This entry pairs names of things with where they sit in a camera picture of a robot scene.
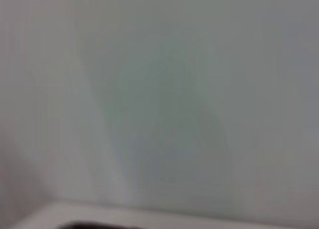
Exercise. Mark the dark brown woven basket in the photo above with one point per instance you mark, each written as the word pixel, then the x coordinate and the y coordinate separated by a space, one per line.
pixel 99 226

